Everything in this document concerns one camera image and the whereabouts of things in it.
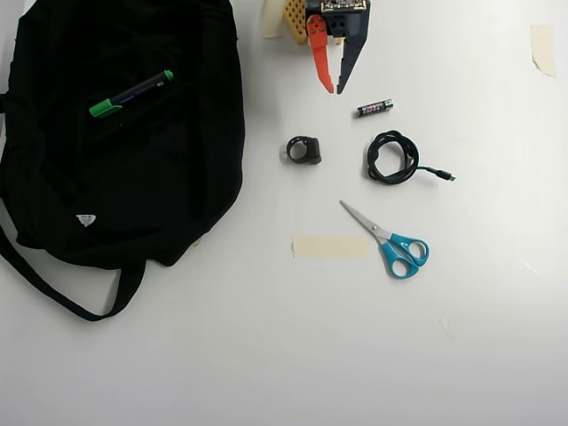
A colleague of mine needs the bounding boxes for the scissors with blue handles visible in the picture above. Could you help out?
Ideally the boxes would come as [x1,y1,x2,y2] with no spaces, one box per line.
[339,200,430,280]

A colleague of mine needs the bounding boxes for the black fabric bag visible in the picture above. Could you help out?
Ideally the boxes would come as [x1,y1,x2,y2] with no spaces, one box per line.
[0,0,247,323]

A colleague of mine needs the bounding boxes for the black AAA battery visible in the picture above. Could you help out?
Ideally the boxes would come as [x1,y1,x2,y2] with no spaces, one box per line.
[354,99,394,119]

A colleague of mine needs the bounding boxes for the coiled black USB cable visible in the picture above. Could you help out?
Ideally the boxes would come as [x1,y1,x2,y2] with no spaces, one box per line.
[365,130,457,186]

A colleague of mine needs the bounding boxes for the green marker with black barrel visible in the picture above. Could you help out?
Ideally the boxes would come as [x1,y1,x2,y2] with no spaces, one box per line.
[88,69,175,119]

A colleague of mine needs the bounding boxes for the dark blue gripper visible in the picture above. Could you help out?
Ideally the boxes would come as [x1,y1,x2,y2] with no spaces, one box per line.
[305,11,370,95]

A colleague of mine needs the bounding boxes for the black wristband device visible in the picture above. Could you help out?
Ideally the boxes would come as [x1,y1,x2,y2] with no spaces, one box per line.
[280,135,322,166]

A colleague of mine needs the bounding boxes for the long beige masking tape strip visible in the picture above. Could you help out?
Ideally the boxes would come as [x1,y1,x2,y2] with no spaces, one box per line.
[291,235,371,260]

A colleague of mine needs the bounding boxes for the bare camera circuit board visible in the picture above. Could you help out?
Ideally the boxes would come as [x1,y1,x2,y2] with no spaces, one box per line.
[319,0,372,14]

